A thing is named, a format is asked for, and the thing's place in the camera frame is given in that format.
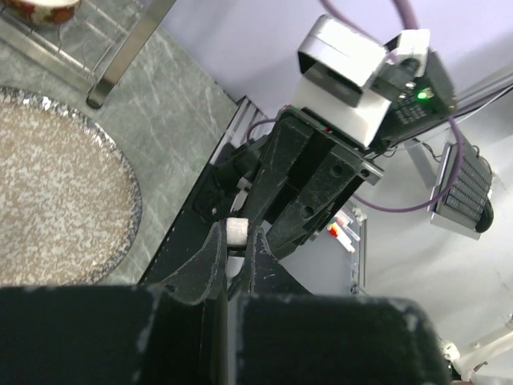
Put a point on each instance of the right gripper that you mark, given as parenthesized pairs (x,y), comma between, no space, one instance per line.
(315,162)

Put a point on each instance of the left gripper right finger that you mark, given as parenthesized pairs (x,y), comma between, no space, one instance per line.
(286,335)

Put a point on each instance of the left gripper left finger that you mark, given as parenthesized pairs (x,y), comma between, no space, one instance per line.
(170,332)

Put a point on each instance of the black pen cap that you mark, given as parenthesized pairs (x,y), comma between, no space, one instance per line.
(237,236)

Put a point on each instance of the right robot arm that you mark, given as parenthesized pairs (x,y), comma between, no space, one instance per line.
(420,93)

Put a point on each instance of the speckled blue rim plate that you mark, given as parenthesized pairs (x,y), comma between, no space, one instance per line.
(70,200)

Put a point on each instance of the black keyboard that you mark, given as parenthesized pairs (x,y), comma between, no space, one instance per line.
(466,208)

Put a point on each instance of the metal dish rack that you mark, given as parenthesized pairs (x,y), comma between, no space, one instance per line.
(92,47)

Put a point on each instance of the small white red bowl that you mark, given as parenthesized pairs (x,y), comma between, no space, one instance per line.
(44,12)

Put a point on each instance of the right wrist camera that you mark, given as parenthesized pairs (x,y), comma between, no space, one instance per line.
(338,66)

